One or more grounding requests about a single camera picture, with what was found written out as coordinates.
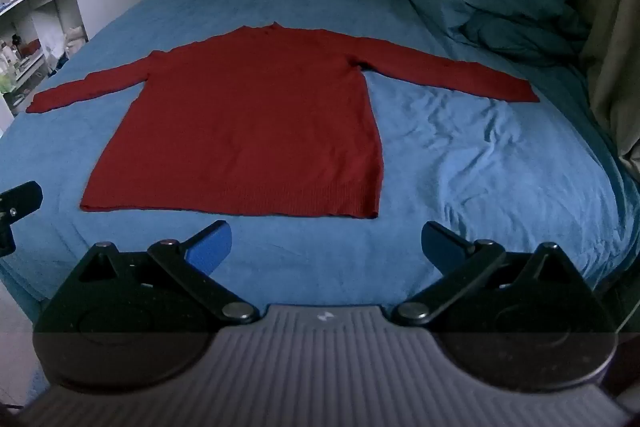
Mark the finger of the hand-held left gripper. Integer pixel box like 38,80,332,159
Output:
0,181,44,225

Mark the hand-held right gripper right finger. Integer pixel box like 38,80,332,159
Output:
392,221,616,325

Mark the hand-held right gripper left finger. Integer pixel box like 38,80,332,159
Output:
37,221,260,325

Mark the red knit sweater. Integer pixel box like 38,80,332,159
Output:
26,22,541,220

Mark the blue bed sheet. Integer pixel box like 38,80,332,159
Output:
0,0,640,323

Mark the white shelf unit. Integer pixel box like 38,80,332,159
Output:
0,0,97,120

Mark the beige curtain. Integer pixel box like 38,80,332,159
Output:
465,0,640,178

